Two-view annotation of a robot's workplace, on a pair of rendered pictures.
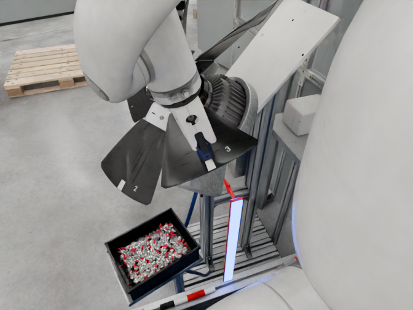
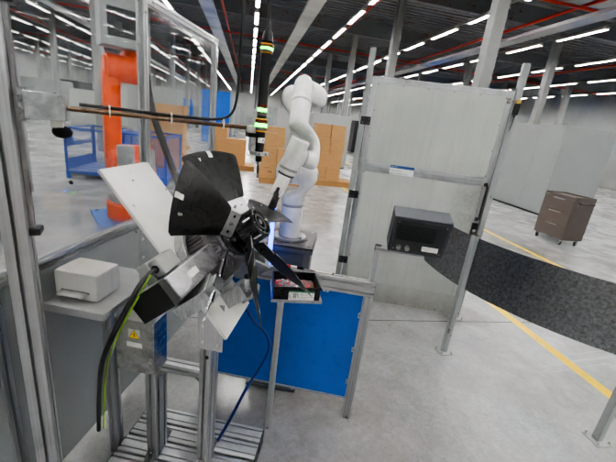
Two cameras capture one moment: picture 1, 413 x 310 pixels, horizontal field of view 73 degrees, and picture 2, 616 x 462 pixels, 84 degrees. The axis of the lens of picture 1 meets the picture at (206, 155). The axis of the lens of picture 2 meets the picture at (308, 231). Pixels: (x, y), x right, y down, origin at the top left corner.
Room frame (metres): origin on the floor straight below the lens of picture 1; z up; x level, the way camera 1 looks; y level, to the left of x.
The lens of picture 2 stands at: (1.73, 0.78, 1.58)
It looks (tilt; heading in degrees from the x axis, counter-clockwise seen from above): 17 degrees down; 204
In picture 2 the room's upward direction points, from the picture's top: 7 degrees clockwise
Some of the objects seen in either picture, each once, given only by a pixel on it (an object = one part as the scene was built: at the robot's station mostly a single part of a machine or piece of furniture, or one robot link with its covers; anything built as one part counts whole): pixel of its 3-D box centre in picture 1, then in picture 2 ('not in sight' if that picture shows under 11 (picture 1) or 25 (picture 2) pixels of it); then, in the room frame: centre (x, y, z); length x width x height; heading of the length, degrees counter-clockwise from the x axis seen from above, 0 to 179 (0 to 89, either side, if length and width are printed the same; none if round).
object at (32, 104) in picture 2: not in sight; (43, 105); (1.16, -0.31, 1.54); 0.10 x 0.07 x 0.09; 144
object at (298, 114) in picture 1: (306, 112); (84, 280); (1.02, -0.43, 0.92); 0.17 x 0.16 x 0.11; 109
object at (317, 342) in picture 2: not in sight; (280, 335); (0.28, 0.04, 0.45); 0.82 x 0.02 x 0.66; 109
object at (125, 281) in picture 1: (153, 251); (295, 286); (0.41, 0.15, 0.85); 0.22 x 0.17 x 0.07; 125
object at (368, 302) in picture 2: not in sight; (357, 359); (0.14, 0.44, 0.39); 0.04 x 0.04 x 0.78; 19
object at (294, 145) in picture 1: (306, 136); (107, 290); (0.94, -0.43, 0.85); 0.36 x 0.24 x 0.03; 19
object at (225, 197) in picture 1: (229, 195); (181, 367); (0.85, -0.11, 0.56); 0.19 x 0.04 x 0.04; 109
